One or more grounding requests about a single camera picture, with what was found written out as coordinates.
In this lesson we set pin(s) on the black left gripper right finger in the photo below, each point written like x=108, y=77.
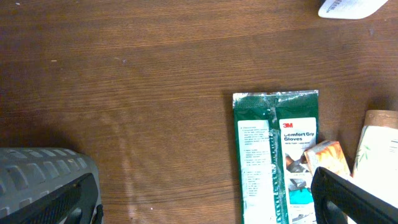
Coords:
x=336, y=198

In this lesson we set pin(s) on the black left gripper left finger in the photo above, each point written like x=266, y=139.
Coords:
x=75, y=202

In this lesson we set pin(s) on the white cream tube gold cap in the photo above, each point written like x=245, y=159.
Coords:
x=375, y=166

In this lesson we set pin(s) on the small orange box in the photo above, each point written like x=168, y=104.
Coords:
x=327, y=154

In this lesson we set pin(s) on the green 3M gloves packet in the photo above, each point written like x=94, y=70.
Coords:
x=272, y=131

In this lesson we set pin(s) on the grey plastic mesh basket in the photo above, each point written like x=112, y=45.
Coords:
x=28, y=174

